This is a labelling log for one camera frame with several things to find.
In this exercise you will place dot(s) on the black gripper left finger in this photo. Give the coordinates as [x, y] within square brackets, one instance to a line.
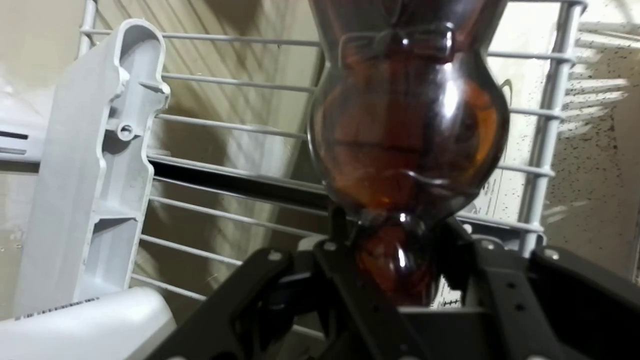
[266, 307]

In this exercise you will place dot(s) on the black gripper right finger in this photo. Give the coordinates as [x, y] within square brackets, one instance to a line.
[546, 312]

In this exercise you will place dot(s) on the amber bottle with yellow cap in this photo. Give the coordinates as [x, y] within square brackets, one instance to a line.
[406, 132]

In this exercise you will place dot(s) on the grey plastic shelf bracket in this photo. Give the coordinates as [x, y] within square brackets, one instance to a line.
[87, 167]

